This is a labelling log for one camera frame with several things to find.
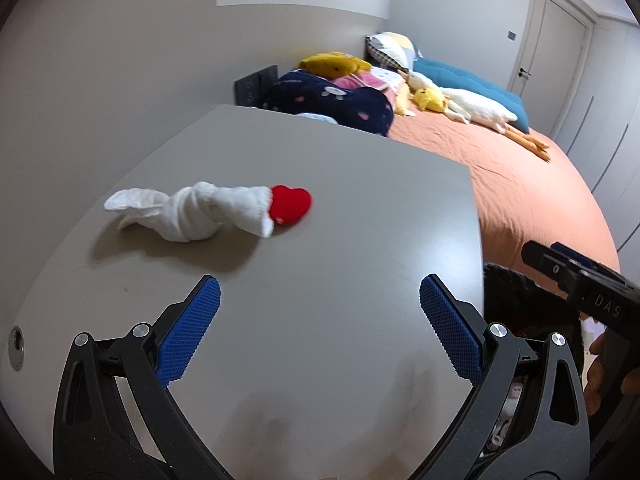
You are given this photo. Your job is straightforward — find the pink striped pillow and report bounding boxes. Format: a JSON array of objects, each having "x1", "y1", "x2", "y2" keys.
[{"x1": 332, "y1": 71, "x2": 402, "y2": 93}]

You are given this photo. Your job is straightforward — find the black wall panel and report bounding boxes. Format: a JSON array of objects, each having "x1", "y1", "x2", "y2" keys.
[{"x1": 235, "y1": 64, "x2": 279, "y2": 110}]

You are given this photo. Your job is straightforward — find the white sock with red heart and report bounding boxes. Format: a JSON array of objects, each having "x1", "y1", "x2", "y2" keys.
[{"x1": 103, "y1": 181, "x2": 275, "y2": 243}]

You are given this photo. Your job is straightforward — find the white goose plush toy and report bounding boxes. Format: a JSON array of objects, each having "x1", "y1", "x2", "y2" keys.
[{"x1": 406, "y1": 71, "x2": 551, "y2": 163}]

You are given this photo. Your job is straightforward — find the yellow duck plush toy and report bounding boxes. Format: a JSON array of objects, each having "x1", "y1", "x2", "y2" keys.
[{"x1": 410, "y1": 86, "x2": 449, "y2": 115}]

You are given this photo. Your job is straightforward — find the white wardrobe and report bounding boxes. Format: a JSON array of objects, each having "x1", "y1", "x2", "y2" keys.
[{"x1": 550, "y1": 25, "x2": 640, "y2": 252}]

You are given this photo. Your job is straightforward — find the mustard yellow plush toy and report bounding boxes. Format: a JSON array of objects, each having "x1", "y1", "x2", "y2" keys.
[{"x1": 298, "y1": 52, "x2": 374, "y2": 80}]

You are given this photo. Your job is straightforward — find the red heart plush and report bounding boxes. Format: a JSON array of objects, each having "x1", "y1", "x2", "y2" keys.
[{"x1": 269, "y1": 186, "x2": 313, "y2": 227}]

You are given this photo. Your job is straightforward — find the white door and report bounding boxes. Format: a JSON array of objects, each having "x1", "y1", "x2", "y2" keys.
[{"x1": 507, "y1": 0, "x2": 596, "y2": 99}]

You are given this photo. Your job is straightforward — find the checkered white pillow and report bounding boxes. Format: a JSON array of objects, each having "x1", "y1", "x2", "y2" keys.
[{"x1": 366, "y1": 32, "x2": 424, "y2": 72}]

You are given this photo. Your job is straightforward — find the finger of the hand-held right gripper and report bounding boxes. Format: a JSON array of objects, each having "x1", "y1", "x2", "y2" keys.
[
  {"x1": 521, "y1": 241, "x2": 583, "y2": 294},
  {"x1": 550, "y1": 242, "x2": 624, "y2": 279}
]

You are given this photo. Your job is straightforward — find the blue pillow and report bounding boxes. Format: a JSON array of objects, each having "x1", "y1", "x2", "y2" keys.
[{"x1": 412, "y1": 57, "x2": 530, "y2": 134}]

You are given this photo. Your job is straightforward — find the metal cable grommet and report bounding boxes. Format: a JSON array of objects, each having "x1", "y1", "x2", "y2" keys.
[{"x1": 9, "y1": 326, "x2": 26, "y2": 371}]

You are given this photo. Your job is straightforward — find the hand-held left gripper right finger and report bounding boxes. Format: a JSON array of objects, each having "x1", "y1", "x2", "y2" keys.
[{"x1": 410, "y1": 274, "x2": 593, "y2": 480}]

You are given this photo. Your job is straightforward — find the navy patterned pillow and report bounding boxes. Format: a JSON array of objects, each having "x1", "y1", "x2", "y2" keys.
[{"x1": 260, "y1": 71, "x2": 395, "y2": 137}]

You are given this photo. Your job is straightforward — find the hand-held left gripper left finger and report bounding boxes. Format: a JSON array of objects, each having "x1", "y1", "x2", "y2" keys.
[{"x1": 52, "y1": 274, "x2": 236, "y2": 480}]

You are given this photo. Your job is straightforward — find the person's right hand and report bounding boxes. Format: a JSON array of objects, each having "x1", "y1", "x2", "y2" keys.
[{"x1": 582, "y1": 332, "x2": 608, "y2": 416}]

